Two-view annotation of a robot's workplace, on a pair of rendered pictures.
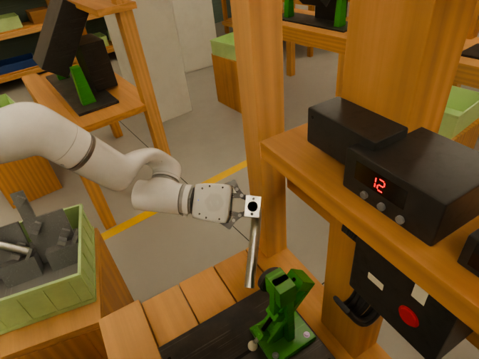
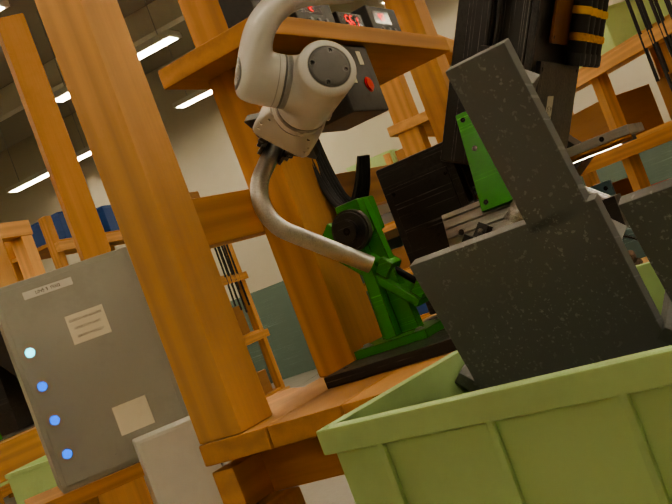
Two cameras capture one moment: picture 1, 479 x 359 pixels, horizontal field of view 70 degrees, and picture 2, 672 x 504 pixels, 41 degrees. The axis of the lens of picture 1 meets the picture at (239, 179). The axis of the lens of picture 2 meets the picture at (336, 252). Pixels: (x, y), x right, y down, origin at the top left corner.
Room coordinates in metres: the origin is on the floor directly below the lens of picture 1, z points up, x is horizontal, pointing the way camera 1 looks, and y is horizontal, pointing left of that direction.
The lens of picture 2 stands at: (1.49, 1.25, 1.05)
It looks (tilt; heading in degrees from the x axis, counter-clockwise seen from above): 1 degrees up; 236
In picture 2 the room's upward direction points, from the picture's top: 21 degrees counter-clockwise
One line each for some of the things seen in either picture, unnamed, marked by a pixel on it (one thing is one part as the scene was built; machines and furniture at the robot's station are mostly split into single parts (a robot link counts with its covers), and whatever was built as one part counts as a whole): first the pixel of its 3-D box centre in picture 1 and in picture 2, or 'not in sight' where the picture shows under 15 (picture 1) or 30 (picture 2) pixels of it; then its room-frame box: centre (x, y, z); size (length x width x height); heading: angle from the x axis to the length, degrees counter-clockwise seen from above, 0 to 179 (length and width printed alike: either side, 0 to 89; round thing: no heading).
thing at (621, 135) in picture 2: not in sight; (548, 165); (0.01, -0.07, 1.11); 0.39 x 0.16 x 0.03; 116
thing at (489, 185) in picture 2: not in sight; (499, 151); (0.16, -0.03, 1.17); 0.13 x 0.12 x 0.20; 26
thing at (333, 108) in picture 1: (352, 134); (258, 10); (0.48, -0.19, 1.59); 0.15 x 0.07 x 0.07; 26
